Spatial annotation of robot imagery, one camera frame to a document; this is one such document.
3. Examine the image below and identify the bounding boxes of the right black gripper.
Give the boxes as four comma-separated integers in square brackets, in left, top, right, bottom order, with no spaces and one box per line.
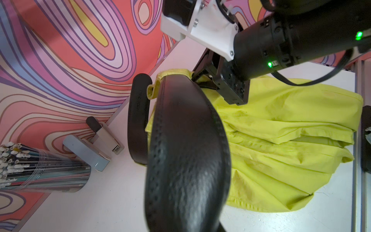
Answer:
[192,48,250,105]

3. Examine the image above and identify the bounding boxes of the neon yellow trousers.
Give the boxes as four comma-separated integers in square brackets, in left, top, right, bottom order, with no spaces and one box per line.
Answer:
[144,69,364,213]

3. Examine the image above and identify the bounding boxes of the black leather belt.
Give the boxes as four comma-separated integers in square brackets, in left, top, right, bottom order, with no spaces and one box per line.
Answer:
[128,73,231,232]

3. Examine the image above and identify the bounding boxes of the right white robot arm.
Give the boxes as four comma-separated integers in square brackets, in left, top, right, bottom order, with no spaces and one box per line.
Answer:
[192,1,371,105]

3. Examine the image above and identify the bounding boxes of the beige black stapler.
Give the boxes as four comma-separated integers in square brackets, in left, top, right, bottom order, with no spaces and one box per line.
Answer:
[86,116,124,155]

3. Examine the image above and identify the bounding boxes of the pencil cup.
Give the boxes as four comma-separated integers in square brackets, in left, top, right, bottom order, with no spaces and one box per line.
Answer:
[1,142,91,192]

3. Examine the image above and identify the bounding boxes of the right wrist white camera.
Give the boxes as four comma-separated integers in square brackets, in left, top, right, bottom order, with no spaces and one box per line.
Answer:
[161,0,241,61]

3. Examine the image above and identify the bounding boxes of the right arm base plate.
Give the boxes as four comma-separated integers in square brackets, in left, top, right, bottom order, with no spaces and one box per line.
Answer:
[361,105,371,173]

